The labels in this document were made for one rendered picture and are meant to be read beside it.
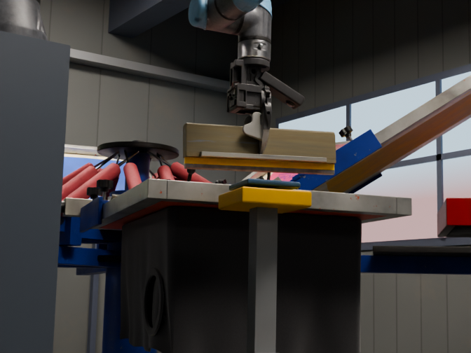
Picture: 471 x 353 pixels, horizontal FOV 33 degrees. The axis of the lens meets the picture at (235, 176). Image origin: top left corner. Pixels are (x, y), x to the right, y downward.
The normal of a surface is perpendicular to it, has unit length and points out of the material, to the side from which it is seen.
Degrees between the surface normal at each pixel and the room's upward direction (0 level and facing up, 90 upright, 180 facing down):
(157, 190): 90
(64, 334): 90
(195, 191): 90
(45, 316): 90
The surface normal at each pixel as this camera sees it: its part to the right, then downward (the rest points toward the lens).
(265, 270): 0.33, -0.14
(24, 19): 0.68, -0.38
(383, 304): -0.83, -0.11
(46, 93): 0.56, -0.11
